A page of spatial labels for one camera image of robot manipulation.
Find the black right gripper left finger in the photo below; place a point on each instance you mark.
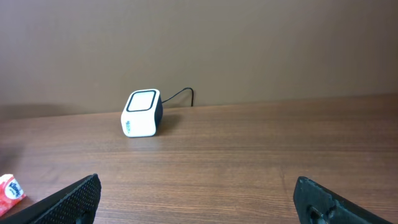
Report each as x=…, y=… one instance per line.
x=75, y=204

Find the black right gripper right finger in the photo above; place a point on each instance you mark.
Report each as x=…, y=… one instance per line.
x=316, y=204

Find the red Kleenex tissue pack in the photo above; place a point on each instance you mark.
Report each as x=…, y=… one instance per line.
x=11, y=193

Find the white barcode scanner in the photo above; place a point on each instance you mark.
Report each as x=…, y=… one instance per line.
x=142, y=113

